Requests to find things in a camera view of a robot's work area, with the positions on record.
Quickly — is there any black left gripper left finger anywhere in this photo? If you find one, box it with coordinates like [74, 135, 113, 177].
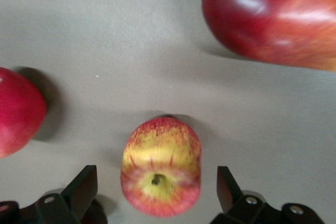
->
[34, 165, 99, 224]

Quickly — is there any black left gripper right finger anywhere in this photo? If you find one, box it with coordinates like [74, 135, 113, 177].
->
[209, 166, 284, 224]

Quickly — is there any small red-yellow apple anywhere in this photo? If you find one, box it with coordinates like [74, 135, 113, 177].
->
[120, 117, 203, 218]

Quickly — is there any red-yellow mango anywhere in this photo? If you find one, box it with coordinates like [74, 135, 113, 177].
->
[198, 0, 336, 72]

